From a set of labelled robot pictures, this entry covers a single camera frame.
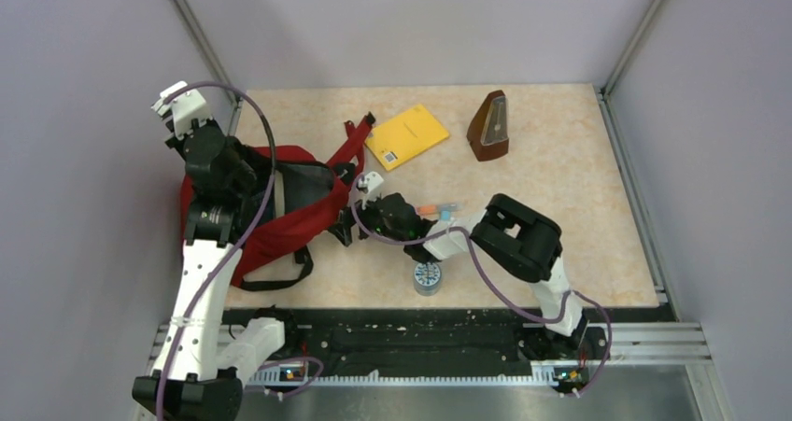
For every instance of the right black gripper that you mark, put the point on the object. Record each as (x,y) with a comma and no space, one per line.
(343,230)

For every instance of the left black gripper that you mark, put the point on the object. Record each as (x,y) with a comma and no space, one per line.
(175,141)

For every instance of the red student backpack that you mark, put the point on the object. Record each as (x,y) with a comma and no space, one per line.
(291,214)

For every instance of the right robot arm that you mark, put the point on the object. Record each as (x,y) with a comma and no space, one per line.
(525,243)

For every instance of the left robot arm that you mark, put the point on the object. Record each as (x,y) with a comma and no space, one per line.
(193,378)

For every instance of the orange highlighter pen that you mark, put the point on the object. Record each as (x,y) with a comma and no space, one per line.
(427,210)

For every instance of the round blue patterned tin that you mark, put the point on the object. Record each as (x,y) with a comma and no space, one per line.
(427,278)

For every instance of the yellow notebook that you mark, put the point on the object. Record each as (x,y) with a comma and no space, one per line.
(405,136)

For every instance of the brown wooden metronome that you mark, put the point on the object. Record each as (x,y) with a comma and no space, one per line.
(487,132)

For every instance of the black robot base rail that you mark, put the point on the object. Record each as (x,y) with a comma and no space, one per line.
(440,342)

